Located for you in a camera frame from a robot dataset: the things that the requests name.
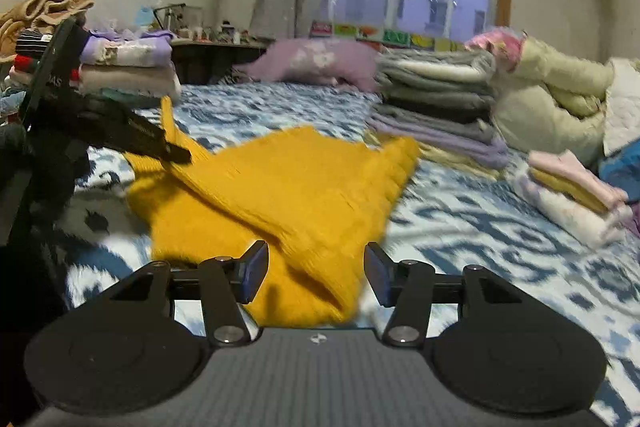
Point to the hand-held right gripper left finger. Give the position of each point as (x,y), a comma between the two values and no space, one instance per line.
(255,273)

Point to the black white striped garment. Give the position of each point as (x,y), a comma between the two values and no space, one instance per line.
(32,43)

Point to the colourful alphabet foam mat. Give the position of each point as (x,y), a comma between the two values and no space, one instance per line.
(395,38)

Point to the cream puffy jacket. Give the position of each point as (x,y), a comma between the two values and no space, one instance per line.
(545,107)

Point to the small pink yellow clothes stack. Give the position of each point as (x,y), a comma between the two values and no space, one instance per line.
(570,217)

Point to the beige folded garment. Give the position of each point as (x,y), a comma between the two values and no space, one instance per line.
(130,81)

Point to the blue patterned bedsheet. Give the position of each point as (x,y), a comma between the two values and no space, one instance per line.
(475,232)

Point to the pale yellow folded garment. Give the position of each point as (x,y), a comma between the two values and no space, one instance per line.
(570,189)

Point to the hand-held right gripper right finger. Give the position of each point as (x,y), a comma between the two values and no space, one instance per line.
(377,276)

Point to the person's left forearm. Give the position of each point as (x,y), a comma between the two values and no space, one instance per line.
(45,172)

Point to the red folded garment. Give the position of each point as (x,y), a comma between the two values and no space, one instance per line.
(27,64)

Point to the brown fleece blanket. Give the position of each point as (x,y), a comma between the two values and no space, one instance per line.
(45,9)

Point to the purple floral pillow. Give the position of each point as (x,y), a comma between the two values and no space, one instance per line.
(315,59)

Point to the dark desk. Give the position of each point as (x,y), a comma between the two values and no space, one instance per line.
(215,59)

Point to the blue folded blanket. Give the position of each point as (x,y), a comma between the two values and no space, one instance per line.
(622,172)

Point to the stack of grey purple clothes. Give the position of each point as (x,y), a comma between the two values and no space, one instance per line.
(435,102)

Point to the yellow knit sweater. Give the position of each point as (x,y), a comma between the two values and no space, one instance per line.
(300,187)

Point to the pink folded garment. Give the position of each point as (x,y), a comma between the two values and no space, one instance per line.
(575,172)

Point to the white quilted blanket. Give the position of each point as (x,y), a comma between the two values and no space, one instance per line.
(624,107)

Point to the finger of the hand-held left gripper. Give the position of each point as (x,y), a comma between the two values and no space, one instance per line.
(135,132)

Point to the clutter of small desk items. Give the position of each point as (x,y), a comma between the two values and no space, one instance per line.
(210,32)

